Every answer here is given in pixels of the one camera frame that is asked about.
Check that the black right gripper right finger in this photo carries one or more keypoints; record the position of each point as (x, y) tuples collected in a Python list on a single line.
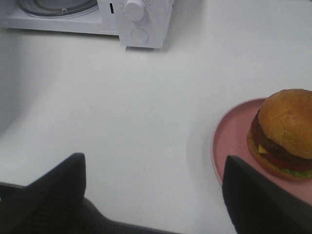
[(256, 205)]

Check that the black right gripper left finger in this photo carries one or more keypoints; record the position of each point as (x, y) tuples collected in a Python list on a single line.
[(52, 204)]

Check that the burger with sesame bun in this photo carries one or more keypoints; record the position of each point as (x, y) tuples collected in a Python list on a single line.
[(280, 135)]

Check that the pink round plate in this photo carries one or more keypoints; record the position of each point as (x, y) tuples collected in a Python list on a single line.
[(230, 138)]

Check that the white round door button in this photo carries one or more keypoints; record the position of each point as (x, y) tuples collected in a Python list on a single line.
[(139, 35)]

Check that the white microwave knob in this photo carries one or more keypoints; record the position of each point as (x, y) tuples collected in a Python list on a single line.
[(134, 9)]

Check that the glass microwave turntable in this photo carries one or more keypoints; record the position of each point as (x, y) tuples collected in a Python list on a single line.
[(56, 8)]

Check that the white microwave oven body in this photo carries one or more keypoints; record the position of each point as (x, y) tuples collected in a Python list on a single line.
[(107, 19)]

